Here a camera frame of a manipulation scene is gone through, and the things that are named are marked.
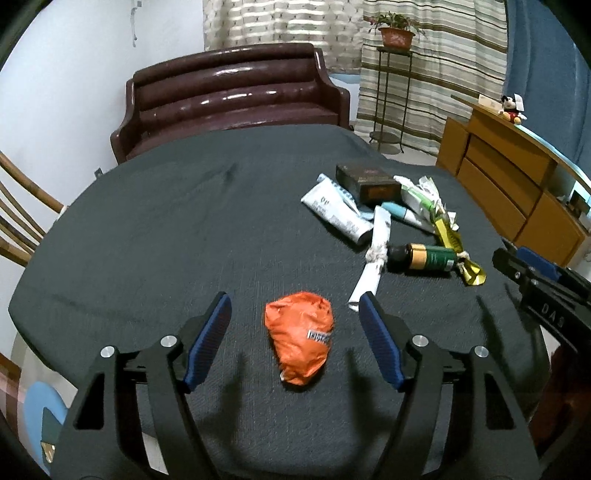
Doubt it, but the dark grey tablecloth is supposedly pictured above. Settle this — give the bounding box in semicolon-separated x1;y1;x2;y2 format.
8;124;552;480

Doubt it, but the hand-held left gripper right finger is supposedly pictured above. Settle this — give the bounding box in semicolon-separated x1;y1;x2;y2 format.
358;291;541;480

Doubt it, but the wooden cabinet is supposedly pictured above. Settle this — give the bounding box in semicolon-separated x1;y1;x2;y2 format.
435;95;591;268

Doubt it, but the dark brown leather sofa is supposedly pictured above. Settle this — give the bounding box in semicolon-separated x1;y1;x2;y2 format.
110;42;352;165

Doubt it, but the bamboo chair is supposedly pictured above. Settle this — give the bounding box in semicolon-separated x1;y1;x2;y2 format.
0;150;68;268

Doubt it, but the dark cigarette box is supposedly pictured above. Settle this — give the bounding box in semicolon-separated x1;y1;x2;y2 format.
335;163;402;207

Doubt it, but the white knotted paper wrapper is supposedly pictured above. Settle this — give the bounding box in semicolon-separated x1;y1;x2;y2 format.
348;206;393;312

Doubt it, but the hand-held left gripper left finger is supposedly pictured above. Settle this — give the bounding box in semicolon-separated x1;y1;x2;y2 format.
50;291;232;480

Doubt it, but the light blue tube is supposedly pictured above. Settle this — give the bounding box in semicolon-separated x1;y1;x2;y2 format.
381;202;435;230

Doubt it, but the striped curtain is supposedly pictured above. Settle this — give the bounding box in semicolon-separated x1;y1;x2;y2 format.
355;0;509;155

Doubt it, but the light blue stool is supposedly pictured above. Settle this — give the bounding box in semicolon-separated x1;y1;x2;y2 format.
23;381;70;476

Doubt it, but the dark green bottle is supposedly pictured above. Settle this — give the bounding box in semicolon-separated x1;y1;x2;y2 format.
387;243;458;274

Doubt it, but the potted plant in terracotta pot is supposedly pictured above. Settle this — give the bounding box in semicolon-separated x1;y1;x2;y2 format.
367;11;428;49

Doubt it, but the green white knotted wrapper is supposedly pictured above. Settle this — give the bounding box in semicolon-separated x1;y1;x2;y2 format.
394;175;458;232

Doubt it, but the white squeezed tube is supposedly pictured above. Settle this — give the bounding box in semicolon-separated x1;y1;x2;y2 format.
301;181;374;245

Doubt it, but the gold foil wrapper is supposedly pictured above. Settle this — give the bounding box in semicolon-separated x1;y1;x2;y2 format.
434;210;487;286

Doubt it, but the black metal plant stand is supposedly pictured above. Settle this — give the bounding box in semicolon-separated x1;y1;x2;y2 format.
368;45;414;154

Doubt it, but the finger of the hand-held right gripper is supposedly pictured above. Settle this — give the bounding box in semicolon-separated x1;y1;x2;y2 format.
516;246;591;289
492;248;529;288

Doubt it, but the orange plastic bag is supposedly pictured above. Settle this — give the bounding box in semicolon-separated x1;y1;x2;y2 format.
264;291;334;387

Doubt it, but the mouse plush toy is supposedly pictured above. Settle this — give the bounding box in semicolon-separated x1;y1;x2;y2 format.
498;95;528;124

